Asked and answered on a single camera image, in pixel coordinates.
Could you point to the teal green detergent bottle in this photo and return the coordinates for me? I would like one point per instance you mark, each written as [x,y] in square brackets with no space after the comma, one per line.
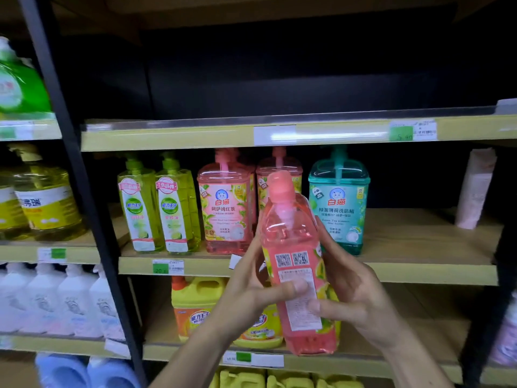
[339,214]

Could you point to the person's left hand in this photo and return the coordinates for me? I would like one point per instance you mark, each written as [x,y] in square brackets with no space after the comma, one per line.
[242,303]

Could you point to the white baby label bottle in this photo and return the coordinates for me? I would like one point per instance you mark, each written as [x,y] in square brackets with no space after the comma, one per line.
[44,303]
[14,303]

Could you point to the person's right hand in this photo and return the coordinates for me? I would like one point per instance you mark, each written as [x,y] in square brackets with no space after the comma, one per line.
[363,303]

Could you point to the round green hand wash bottle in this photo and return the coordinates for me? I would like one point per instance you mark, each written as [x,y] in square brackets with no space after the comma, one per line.
[20,88]

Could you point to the yellow dish soap pump bottle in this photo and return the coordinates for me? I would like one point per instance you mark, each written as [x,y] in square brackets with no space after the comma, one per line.
[48,206]
[12,214]

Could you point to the wooden shelf rack black frame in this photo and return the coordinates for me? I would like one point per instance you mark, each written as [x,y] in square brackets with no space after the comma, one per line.
[424,238]

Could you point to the light blue detergent jug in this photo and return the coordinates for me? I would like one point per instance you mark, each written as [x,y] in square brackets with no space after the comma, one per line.
[62,373]
[113,375]

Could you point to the blank white shelf label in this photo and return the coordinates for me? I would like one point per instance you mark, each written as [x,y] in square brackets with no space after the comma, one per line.
[506,106]
[274,135]

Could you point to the plain white label card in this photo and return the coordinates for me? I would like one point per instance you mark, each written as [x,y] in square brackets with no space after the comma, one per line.
[117,348]
[235,261]

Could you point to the green white price tag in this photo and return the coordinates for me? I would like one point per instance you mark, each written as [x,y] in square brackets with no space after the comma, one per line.
[51,255]
[237,358]
[168,267]
[413,130]
[16,130]

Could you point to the pale purple white pack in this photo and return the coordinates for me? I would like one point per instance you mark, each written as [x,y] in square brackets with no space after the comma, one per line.
[505,335]

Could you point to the slim green dish soap bottle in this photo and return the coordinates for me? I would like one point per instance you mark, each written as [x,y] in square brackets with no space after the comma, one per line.
[139,214]

